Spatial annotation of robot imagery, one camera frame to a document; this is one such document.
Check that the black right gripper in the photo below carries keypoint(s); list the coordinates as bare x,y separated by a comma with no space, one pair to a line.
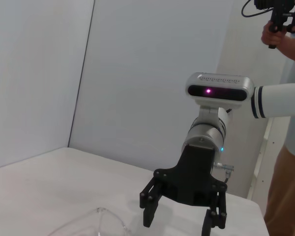
194,177

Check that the clear transparent glasses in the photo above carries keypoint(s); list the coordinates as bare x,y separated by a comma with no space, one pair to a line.
98,210

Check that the black handheld camera rig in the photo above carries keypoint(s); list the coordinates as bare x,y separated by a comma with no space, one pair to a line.
276,19

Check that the bystander bare forearm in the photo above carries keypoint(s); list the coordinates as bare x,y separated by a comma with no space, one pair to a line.
292,49

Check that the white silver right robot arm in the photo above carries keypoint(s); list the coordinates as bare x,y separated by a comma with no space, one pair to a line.
206,135

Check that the bystander hand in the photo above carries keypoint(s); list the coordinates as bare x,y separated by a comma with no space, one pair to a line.
265,35

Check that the bystander brown trousers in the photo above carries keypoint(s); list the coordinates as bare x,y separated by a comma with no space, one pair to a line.
282,196

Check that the white metal frame panel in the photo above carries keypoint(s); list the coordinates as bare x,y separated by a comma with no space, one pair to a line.
268,167

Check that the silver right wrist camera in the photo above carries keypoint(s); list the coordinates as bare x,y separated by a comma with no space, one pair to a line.
221,92

